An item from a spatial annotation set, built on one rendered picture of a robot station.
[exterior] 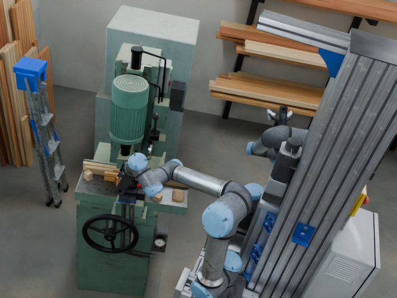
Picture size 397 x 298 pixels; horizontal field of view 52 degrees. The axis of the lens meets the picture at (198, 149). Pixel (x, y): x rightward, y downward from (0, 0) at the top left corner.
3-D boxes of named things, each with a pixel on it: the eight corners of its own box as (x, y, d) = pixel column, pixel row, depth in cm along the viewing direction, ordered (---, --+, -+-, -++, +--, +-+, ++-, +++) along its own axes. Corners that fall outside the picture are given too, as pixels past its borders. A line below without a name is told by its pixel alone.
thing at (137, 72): (125, 81, 202) (127, 49, 191) (127, 74, 208) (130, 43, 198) (141, 84, 202) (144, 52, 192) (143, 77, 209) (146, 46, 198)
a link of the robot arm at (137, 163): (137, 174, 165) (125, 157, 165) (132, 180, 175) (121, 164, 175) (152, 164, 168) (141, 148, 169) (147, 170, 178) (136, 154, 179)
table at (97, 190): (69, 212, 208) (68, 204, 205) (84, 173, 232) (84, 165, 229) (185, 228, 214) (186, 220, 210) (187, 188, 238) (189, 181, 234)
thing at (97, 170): (85, 172, 225) (85, 167, 222) (85, 170, 226) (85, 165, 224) (198, 189, 230) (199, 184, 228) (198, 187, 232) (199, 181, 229)
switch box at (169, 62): (156, 91, 224) (159, 65, 214) (158, 83, 232) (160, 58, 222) (166, 93, 225) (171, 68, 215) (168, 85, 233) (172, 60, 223)
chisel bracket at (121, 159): (116, 170, 218) (116, 158, 213) (120, 154, 229) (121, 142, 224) (129, 172, 218) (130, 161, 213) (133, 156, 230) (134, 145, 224)
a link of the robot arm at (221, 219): (228, 291, 179) (251, 200, 147) (207, 314, 168) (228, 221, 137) (207, 275, 184) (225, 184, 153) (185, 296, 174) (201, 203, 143)
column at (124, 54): (108, 167, 247) (114, 59, 203) (115, 144, 264) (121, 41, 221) (145, 172, 248) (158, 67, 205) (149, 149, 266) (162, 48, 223)
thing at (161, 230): (150, 251, 235) (152, 242, 230) (153, 235, 245) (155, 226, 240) (165, 253, 236) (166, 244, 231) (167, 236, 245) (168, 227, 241)
